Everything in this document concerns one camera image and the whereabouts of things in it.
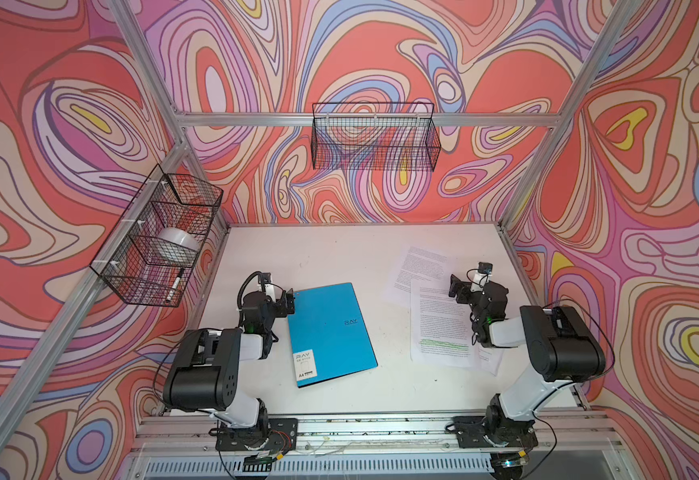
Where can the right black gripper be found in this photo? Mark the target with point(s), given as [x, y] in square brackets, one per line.
[460, 288]

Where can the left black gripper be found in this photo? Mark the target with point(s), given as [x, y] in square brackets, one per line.
[286, 301]

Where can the highlighted printed paper sheet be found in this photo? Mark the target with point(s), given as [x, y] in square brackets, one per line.
[440, 328]

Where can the blue file folder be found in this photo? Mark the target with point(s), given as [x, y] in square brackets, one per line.
[328, 335]

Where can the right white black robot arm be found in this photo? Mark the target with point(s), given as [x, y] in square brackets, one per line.
[562, 352]

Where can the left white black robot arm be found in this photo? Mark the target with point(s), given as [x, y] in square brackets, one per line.
[204, 373]

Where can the far printed paper sheet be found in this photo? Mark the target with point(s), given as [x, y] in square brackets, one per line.
[412, 264]

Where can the right printed paper sheet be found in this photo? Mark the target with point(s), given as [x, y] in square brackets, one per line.
[489, 359]

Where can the black marker pen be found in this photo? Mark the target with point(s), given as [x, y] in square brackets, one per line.
[174, 287]

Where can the white bowl in basket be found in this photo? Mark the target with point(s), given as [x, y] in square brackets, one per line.
[179, 237]

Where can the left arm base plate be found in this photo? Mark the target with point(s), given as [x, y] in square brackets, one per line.
[273, 436]

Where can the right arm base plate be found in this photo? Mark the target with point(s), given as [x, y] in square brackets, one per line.
[477, 432]

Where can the left black wire basket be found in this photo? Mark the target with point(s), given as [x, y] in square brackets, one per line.
[137, 266]

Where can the black wire basket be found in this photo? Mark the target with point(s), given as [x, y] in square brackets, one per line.
[374, 136]
[137, 266]

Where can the back black wire basket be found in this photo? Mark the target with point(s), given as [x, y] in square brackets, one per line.
[374, 136]

